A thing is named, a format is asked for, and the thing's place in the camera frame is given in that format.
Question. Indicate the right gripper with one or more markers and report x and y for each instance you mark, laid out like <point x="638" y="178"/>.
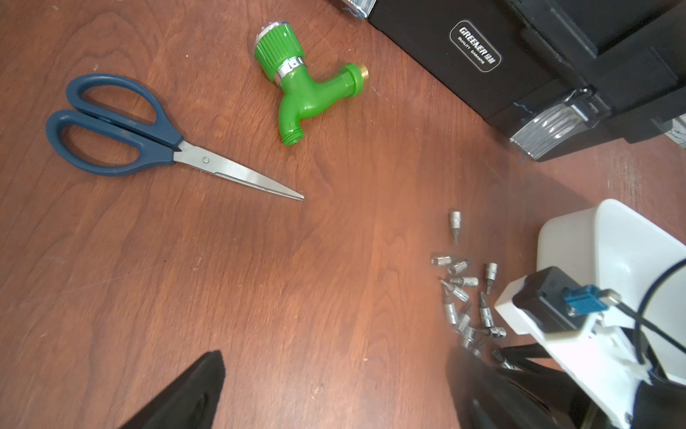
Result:
<point x="600" y="359"/>

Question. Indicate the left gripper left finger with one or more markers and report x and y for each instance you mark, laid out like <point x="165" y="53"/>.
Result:
<point x="190" y="401"/>

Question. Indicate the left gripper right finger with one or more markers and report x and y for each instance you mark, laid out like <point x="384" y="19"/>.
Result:
<point x="483" y="398"/>

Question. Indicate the white plastic storage box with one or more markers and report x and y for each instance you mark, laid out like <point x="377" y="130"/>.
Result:
<point x="614" y="247"/>

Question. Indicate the black plastic toolbox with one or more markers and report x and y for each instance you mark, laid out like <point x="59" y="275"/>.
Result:
<point x="555" y="77"/>

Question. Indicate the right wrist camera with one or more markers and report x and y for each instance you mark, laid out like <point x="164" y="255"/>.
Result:
<point x="556" y="303"/>

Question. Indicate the blue handled scissors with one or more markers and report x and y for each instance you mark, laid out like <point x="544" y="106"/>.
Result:
<point x="158" y="143"/>

